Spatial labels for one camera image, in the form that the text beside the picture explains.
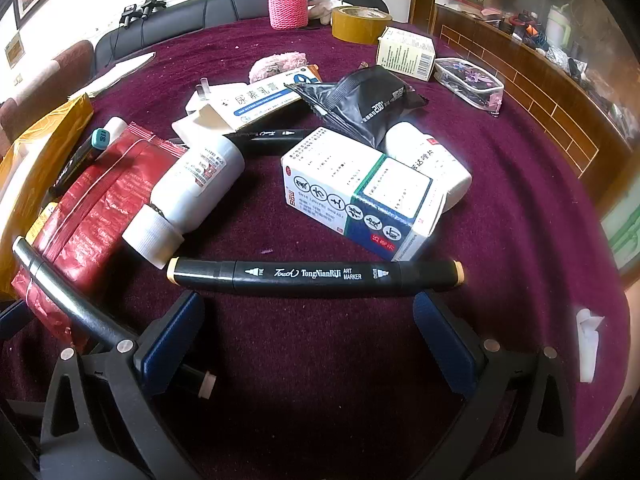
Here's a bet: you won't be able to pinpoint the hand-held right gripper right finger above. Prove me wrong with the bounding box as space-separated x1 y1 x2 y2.
412 291 576 480

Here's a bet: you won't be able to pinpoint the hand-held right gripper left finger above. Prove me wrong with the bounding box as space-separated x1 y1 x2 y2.
39 290 206 480

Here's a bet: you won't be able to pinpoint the red foil packet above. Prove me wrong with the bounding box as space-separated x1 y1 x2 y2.
11 123 188 353

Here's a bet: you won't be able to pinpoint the black marker with beige caps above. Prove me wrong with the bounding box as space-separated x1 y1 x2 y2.
167 257 466 299

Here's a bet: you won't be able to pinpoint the white bottle with ribbed cap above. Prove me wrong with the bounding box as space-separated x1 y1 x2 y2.
122 134 246 269

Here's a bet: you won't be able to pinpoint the yellow padded envelope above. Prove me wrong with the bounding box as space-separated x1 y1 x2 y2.
0 92 96 302

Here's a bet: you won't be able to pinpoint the black foil packet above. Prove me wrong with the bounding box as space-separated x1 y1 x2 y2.
285 64 429 149

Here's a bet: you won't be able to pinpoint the white tissue piece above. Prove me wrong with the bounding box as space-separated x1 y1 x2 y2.
575 307 606 384

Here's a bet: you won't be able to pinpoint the white pill bottle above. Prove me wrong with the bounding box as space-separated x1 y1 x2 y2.
384 122 474 212

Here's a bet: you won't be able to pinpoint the white and blue medicine box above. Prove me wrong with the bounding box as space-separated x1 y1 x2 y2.
280 126 447 264

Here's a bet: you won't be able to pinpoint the black marker with teal cap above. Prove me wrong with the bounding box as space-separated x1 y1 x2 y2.
47 127 114 197

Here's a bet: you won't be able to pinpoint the white tube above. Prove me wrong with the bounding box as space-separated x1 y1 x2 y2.
104 116 132 147

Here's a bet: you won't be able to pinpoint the long white ointment box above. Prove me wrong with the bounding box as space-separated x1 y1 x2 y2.
171 64 324 142

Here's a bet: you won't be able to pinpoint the clear pouch with purple print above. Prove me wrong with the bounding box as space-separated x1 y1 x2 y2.
432 57 505 113

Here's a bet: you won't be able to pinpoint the white paper sheet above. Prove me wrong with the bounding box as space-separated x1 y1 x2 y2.
81 51 157 99

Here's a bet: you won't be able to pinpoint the wooden cabinet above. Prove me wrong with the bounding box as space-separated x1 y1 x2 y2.
410 0 640 211

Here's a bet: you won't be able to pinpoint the brown chair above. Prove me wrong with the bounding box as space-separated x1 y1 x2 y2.
0 39 97 153

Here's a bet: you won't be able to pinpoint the white and green carton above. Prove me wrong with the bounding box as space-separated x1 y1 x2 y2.
375 27 437 82

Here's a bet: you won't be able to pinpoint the black leather sofa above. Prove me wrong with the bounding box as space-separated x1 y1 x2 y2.
94 0 392 72

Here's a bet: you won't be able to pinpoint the brown tape roll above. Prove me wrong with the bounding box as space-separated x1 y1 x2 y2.
331 5 394 45

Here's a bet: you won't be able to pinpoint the black clips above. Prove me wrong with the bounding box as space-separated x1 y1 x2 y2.
119 0 167 29

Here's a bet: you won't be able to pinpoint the white plush toy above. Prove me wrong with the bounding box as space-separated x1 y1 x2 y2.
306 0 352 26

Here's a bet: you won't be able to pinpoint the wall switch plate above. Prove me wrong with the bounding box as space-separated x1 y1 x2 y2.
4 31 27 69

